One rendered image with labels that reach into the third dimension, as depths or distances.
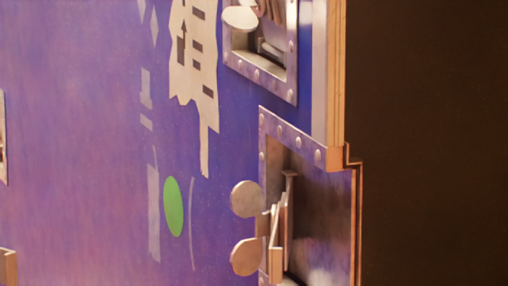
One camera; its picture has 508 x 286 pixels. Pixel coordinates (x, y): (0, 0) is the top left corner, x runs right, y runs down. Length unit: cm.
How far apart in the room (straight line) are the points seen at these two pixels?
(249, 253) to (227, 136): 13
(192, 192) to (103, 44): 23
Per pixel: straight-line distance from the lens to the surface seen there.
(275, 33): 115
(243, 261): 112
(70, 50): 158
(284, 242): 111
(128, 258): 147
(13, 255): 105
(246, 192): 110
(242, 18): 111
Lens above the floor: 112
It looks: 16 degrees down
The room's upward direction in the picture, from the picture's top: straight up
